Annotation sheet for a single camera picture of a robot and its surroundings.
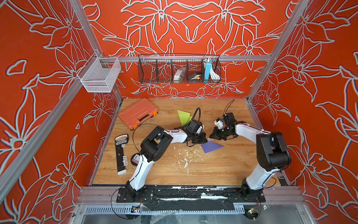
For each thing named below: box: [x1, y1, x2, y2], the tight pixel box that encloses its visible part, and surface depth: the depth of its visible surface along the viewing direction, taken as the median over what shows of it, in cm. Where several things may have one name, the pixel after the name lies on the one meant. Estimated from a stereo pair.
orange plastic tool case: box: [117, 97, 159, 131], surface depth 106 cm
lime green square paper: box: [177, 110, 193, 126], surface depth 109 cm
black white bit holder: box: [114, 133, 130, 176], surface depth 89 cm
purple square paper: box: [201, 140, 225, 154], surface depth 92 cm
